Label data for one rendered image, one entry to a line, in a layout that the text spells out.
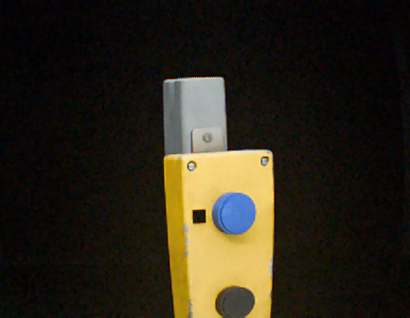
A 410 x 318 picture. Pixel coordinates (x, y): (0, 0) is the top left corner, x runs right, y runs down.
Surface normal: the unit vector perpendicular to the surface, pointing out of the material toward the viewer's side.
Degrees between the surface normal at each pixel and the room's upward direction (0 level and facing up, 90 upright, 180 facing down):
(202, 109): 90
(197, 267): 90
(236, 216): 90
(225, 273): 90
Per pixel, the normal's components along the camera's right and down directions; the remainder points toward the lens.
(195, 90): 0.44, 0.03
